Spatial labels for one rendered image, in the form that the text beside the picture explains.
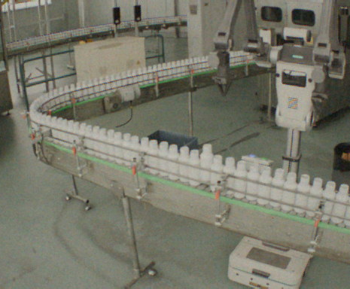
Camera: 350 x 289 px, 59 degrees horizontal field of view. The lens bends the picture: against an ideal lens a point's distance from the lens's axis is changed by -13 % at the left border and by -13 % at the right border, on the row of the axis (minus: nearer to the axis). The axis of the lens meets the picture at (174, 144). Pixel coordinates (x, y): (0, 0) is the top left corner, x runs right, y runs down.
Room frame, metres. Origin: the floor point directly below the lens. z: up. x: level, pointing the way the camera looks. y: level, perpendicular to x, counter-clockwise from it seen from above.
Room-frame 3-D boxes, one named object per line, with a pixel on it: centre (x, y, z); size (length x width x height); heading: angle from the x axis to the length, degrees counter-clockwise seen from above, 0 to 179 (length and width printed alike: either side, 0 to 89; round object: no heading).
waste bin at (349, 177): (2.34, -1.57, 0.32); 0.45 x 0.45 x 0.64
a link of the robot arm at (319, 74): (1.23, -0.59, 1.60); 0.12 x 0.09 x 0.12; 145
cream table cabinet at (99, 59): (5.95, 1.05, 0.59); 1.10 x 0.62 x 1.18; 127
